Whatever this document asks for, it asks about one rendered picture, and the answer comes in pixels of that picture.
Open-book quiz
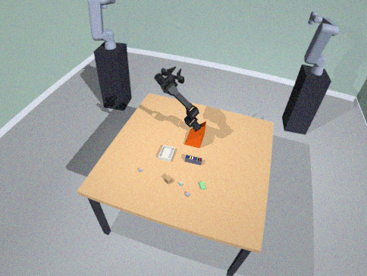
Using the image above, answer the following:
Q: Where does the light green flat block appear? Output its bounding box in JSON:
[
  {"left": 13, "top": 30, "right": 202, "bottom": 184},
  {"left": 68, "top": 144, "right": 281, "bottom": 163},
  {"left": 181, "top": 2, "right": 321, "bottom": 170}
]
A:
[{"left": 199, "top": 181, "right": 206, "bottom": 190}]

